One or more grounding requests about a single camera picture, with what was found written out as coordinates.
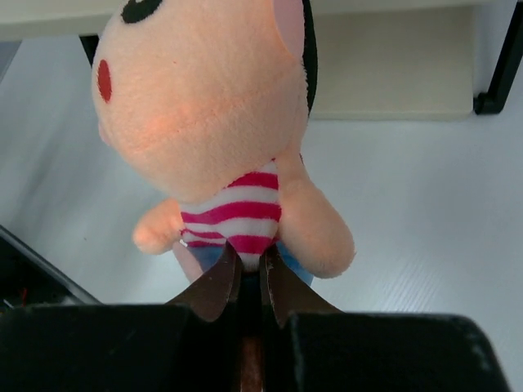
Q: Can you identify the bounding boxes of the peach doll blue pants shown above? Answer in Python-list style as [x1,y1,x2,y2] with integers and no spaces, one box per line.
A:
[92,1,355,282]

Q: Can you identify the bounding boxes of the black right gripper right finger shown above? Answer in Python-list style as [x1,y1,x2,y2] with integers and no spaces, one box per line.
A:
[260,248,342,328]

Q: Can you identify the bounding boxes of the beige three-tier shelf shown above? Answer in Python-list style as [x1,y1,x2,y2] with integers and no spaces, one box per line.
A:
[1,1,522,133]

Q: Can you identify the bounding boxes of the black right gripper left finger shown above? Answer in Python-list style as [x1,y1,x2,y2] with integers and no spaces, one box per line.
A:
[168,243,241,323]

